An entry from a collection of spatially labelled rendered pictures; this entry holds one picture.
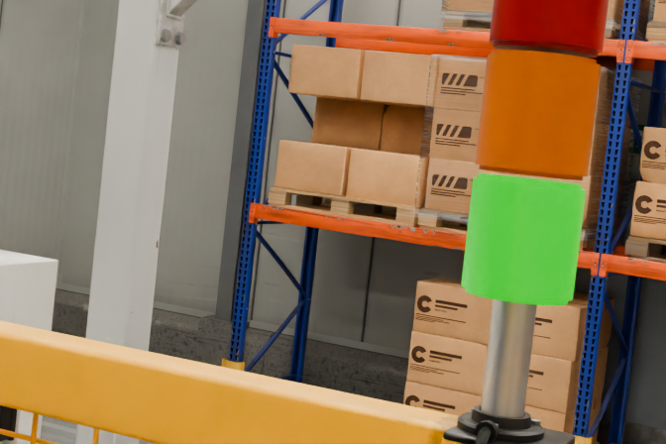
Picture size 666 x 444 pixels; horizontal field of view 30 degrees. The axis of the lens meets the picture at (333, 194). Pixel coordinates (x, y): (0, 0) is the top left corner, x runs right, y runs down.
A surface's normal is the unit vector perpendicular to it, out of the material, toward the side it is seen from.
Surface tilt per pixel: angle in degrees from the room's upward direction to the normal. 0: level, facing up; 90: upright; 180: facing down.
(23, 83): 90
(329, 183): 90
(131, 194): 90
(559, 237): 90
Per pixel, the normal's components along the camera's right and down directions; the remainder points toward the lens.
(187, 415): -0.43, 0.00
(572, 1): 0.21, 0.07
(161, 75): 0.90, 0.12
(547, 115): -0.05, 0.05
